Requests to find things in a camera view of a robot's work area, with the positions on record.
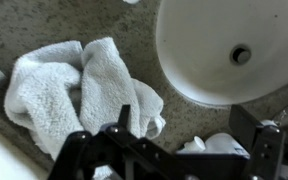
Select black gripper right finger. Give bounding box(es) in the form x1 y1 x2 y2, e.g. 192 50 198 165
229 104 287 180

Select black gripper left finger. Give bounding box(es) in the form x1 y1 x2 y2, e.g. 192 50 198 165
47 104 185 180

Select white toothpaste tube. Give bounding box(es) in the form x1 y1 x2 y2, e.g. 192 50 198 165
177 132 252 159

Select white terry towel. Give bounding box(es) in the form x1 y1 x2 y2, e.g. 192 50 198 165
3 36 167 180

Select metal sink drain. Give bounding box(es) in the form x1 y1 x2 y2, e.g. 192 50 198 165
229 44 253 66

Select white oval sink basin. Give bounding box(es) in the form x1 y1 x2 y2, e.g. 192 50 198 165
155 0 288 106

